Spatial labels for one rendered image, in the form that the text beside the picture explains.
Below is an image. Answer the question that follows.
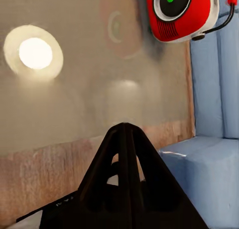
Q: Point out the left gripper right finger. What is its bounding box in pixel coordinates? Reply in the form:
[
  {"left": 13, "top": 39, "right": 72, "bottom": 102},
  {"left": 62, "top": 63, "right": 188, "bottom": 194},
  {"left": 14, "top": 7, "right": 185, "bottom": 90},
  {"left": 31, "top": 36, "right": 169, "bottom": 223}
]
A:
[{"left": 125, "top": 122, "right": 209, "bottom": 229}]

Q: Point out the radio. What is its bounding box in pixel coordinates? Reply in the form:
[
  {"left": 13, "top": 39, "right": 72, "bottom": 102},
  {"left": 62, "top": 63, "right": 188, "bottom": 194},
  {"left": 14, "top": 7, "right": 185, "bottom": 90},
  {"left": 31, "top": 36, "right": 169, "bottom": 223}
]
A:
[{"left": 146, "top": 0, "right": 237, "bottom": 43}]

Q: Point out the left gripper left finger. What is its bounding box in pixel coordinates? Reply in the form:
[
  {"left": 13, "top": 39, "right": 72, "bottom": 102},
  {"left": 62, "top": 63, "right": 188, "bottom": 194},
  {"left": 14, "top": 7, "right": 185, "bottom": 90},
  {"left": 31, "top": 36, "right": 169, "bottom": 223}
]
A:
[{"left": 57, "top": 122, "right": 133, "bottom": 229}]

